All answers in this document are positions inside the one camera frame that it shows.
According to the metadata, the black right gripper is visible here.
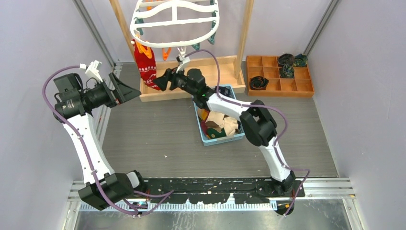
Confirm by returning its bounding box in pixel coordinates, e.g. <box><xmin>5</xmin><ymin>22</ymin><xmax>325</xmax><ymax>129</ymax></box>
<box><xmin>152</xmin><ymin>65</ymin><xmax>196</xmax><ymax>97</ymax></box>

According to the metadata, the red snowflake sock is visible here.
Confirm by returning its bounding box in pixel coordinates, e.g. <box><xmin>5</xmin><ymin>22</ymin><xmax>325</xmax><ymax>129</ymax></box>
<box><xmin>131</xmin><ymin>39</ymin><xmax>160</xmax><ymax>91</ymax></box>

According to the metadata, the beige brown-cuffed sock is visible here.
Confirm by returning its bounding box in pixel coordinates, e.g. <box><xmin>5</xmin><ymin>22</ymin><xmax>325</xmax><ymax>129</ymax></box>
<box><xmin>205</xmin><ymin>111</ymin><xmax>225</xmax><ymax>128</ymax></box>
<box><xmin>223</xmin><ymin>116</ymin><xmax>239</xmax><ymax>137</ymax></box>

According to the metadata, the navy sock with white cuff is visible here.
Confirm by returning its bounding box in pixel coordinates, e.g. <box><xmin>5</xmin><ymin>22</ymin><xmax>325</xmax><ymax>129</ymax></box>
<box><xmin>218</xmin><ymin>86</ymin><xmax>234</xmax><ymax>98</ymax></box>

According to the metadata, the green dotted sock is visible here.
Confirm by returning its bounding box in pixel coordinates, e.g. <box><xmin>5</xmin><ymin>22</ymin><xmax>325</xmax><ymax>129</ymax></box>
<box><xmin>206</xmin><ymin>128</ymin><xmax>226</xmax><ymax>139</ymax></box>

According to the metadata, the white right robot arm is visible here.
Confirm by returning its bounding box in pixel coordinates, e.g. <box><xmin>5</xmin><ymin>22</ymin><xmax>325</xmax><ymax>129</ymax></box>
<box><xmin>153</xmin><ymin>69</ymin><xmax>296</xmax><ymax>197</ymax></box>

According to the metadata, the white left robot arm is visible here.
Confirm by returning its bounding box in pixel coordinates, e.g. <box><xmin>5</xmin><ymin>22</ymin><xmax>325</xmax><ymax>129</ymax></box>
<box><xmin>54</xmin><ymin>72</ymin><xmax>147</xmax><ymax>210</ymax></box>

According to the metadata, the wooden hanger stand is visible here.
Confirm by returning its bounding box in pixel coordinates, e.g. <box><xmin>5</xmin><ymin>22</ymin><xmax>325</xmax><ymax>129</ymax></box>
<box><xmin>110</xmin><ymin>0</ymin><xmax>254</xmax><ymax>93</ymax></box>

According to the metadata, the white round clip hanger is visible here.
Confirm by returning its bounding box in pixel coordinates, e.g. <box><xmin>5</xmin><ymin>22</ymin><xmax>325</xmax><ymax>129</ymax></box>
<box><xmin>130</xmin><ymin>0</ymin><xmax>220</xmax><ymax>48</ymax></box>

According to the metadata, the light blue plastic basket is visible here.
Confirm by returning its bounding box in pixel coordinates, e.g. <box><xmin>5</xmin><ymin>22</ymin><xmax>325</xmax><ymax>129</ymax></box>
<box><xmin>193</xmin><ymin>101</ymin><xmax>245</xmax><ymax>146</ymax></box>

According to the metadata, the rolled dark sock left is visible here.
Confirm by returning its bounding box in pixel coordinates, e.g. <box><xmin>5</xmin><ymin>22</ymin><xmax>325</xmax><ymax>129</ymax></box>
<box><xmin>249</xmin><ymin>76</ymin><xmax>269</xmax><ymax>91</ymax></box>

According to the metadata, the rolled dark sock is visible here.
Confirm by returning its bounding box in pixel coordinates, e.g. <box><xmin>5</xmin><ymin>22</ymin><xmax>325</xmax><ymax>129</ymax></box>
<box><xmin>293</xmin><ymin>54</ymin><xmax>308</xmax><ymax>68</ymax></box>
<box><xmin>249</xmin><ymin>76</ymin><xmax>269</xmax><ymax>91</ymax></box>
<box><xmin>277</xmin><ymin>53</ymin><xmax>295</xmax><ymax>67</ymax></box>
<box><xmin>279</xmin><ymin>65</ymin><xmax>294</xmax><ymax>79</ymax></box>

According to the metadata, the orange wooden compartment tray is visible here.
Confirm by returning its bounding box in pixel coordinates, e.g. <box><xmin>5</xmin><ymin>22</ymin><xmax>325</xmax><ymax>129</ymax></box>
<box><xmin>246</xmin><ymin>55</ymin><xmax>315</xmax><ymax>98</ymax></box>

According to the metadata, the rolled dark sock middle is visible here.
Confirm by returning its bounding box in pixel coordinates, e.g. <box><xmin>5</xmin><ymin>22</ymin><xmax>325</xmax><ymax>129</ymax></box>
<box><xmin>279</xmin><ymin>65</ymin><xmax>294</xmax><ymax>79</ymax></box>

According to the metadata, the rolled dark sock top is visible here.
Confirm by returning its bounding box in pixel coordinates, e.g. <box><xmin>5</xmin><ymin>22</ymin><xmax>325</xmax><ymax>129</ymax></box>
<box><xmin>277</xmin><ymin>53</ymin><xmax>295</xmax><ymax>67</ymax></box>

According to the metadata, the rolled dark sock right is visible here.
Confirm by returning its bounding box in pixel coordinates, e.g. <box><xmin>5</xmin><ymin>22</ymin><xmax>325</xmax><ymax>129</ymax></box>
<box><xmin>293</xmin><ymin>54</ymin><xmax>308</xmax><ymax>68</ymax></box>

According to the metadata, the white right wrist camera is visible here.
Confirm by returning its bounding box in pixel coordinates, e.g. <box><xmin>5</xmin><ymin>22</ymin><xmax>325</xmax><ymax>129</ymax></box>
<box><xmin>176</xmin><ymin>46</ymin><xmax>190</xmax><ymax>73</ymax></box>

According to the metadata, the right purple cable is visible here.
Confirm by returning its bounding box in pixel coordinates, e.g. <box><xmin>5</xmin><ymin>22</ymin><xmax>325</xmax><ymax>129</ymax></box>
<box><xmin>185</xmin><ymin>48</ymin><xmax>311</xmax><ymax>217</ymax></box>

